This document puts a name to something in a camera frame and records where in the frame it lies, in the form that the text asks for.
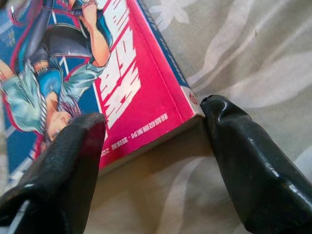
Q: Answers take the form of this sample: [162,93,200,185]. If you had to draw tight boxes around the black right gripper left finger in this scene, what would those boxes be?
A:
[0,112,107,234]

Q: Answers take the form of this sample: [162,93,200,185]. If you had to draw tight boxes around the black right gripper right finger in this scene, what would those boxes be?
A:
[199,94,312,234]

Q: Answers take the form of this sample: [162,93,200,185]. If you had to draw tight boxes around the pink and blue comic book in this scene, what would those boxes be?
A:
[0,0,205,188]

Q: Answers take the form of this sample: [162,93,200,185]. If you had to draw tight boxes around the bed with beige floral sheet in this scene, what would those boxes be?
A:
[0,0,312,234]

